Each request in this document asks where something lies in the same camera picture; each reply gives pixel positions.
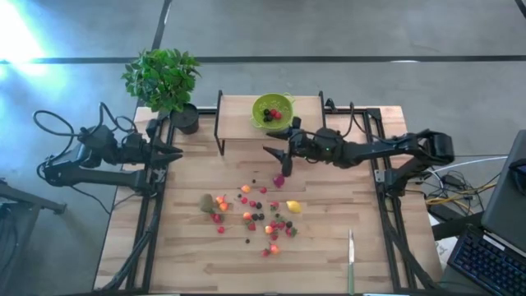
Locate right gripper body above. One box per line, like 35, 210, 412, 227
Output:
280, 117, 325, 178

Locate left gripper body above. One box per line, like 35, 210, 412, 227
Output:
121, 118, 165, 184

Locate brown-green kiwi fruit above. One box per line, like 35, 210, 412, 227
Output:
199, 193, 216, 214

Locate green colander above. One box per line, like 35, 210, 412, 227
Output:
250, 92, 296, 132

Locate wooden shelf riser black legs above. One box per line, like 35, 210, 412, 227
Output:
213, 90, 329, 157

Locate green potted plant black pot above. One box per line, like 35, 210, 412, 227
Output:
121, 48, 202, 136

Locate dark side table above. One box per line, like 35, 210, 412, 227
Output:
0, 178, 67, 296

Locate white paper sheet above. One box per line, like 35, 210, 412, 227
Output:
427, 213, 455, 258

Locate grey laptop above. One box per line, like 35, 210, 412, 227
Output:
480, 129, 526, 254

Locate backlit black keyboard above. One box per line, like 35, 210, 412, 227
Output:
446, 228, 526, 296

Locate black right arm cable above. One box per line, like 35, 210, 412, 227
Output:
324, 97, 412, 145

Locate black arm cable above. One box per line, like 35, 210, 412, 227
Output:
31, 101, 139, 143
324, 97, 412, 145

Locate black metal rig frame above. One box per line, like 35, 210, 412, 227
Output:
92, 106, 443, 295

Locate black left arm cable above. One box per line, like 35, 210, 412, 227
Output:
31, 101, 139, 143

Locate knife with green handle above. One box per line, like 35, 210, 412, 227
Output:
347, 228, 356, 296

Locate yellow floor cable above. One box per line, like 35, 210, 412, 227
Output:
425, 183, 498, 206

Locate white floor cable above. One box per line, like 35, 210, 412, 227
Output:
427, 155, 509, 173

